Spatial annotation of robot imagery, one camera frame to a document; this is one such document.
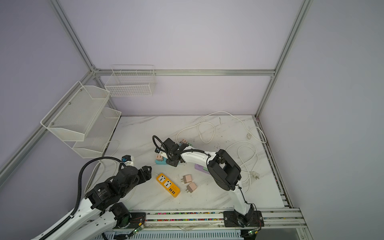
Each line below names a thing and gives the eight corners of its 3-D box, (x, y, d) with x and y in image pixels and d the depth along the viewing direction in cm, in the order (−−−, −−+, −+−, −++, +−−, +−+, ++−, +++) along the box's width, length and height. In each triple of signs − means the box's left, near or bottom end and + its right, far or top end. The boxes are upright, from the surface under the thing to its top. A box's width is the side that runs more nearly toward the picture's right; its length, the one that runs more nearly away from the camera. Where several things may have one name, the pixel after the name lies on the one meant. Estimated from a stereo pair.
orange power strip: (155, 180, 88) (154, 178, 86) (161, 173, 91) (160, 171, 89) (175, 198, 82) (174, 197, 80) (181, 190, 85) (181, 189, 82)
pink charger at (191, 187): (188, 194, 83) (188, 193, 82) (185, 188, 85) (184, 187, 84) (197, 188, 86) (197, 186, 84) (193, 182, 88) (193, 181, 86)
